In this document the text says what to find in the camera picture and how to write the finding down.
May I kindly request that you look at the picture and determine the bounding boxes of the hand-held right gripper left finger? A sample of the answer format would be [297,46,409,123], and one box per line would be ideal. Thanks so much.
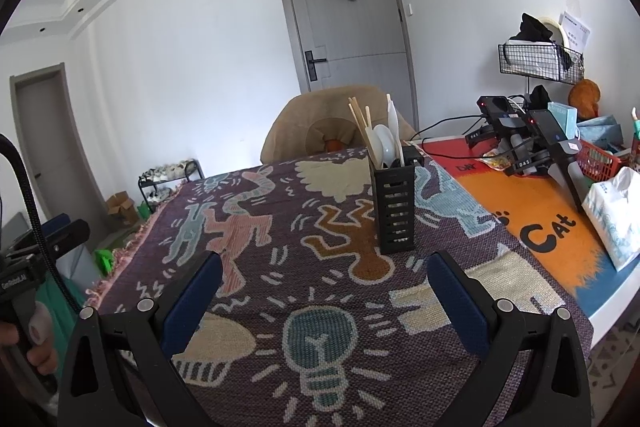
[57,251,223,427]

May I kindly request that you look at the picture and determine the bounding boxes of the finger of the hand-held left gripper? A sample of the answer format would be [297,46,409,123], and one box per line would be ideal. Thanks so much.
[47,219,91,258]

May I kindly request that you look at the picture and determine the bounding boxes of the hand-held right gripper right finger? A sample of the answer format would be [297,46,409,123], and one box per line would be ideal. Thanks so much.
[426,251,587,427]

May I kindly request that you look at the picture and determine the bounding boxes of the black slotted utensil holder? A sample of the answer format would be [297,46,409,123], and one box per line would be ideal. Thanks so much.
[372,159,417,254]

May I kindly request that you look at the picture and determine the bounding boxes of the white plastic spoon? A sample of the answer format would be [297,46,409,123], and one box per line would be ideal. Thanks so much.
[369,129,388,168]
[375,125,397,168]

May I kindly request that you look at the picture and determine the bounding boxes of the white plastic spoons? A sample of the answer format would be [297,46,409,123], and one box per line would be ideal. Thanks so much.
[389,102,407,168]

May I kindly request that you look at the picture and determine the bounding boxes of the pile of wooden chopsticks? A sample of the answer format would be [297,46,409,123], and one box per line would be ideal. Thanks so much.
[348,96,383,168]

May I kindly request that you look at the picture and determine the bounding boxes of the person's left hand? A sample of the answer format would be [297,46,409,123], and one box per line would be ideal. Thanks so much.
[0,302,59,377]

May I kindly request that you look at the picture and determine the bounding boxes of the bright green plastic bag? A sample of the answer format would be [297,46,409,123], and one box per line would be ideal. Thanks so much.
[95,248,117,273]

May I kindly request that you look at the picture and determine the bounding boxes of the teal cloth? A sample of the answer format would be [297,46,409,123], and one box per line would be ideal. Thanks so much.
[37,269,88,358]

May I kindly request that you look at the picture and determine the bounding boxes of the grey side door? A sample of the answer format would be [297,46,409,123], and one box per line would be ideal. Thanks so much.
[10,63,108,253]

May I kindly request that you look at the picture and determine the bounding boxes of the orange printed desk mat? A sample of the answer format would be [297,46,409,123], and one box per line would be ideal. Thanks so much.
[407,137,640,320]

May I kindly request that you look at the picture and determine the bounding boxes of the group of assorted shoes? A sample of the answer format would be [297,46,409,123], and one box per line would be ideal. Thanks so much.
[140,161,198,202]

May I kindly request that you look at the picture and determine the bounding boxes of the black shoe rack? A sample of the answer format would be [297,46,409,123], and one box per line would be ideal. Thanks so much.
[138,159,205,215]

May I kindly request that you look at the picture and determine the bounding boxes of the printed woven blanket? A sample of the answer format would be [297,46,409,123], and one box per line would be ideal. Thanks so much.
[85,154,593,427]

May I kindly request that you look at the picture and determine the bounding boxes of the grey patterned rug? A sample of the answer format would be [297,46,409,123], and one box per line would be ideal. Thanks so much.
[587,314,640,413]

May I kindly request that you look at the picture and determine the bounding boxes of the white tissue pack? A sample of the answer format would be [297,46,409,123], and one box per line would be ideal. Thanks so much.
[581,167,640,272]

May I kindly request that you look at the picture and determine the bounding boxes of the idle black gripper device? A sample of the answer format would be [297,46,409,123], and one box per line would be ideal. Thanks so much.
[504,109,601,214]
[467,96,531,158]

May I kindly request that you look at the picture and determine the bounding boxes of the red plastic basket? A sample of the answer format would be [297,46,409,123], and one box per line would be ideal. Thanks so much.
[575,139,632,182]

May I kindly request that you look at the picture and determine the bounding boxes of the teal cardboard box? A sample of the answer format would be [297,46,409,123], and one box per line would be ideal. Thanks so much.
[547,102,581,140]

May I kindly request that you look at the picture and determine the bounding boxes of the beige upholstered chair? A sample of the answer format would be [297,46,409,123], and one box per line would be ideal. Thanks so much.
[261,84,418,165]

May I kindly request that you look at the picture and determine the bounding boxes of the black pouch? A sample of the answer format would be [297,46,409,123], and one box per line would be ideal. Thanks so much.
[527,84,552,110]

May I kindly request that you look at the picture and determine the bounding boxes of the light blue paper bag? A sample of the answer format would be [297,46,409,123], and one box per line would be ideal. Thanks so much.
[577,116,626,142]

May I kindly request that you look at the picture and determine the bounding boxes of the orange plush toy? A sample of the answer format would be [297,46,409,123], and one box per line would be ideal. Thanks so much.
[569,78,602,120]

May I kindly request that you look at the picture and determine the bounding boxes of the colourful toy figure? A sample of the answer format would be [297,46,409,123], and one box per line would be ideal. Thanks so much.
[631,107,640,168]

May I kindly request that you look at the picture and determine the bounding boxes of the black cloth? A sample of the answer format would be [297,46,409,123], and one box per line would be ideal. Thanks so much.
[510,13,571,70]

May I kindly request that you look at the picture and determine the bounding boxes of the white paper sheets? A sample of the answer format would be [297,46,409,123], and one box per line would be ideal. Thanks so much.
[557,9,592,52]

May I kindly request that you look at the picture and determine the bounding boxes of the black gooseneck cable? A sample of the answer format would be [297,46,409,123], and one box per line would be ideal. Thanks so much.
[0,134,83,315]

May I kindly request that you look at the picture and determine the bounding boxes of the black power cable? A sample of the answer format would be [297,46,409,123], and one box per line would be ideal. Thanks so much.
[410,117,483,142]

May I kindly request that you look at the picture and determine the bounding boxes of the black wire basket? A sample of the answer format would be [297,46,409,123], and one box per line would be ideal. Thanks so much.
[497,43,585,84]

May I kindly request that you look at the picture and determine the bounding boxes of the black door handle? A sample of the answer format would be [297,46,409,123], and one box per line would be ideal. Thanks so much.
[305,49,328,81]

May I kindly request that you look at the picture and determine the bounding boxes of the cream round ring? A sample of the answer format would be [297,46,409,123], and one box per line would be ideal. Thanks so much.
[544,18,568,52]

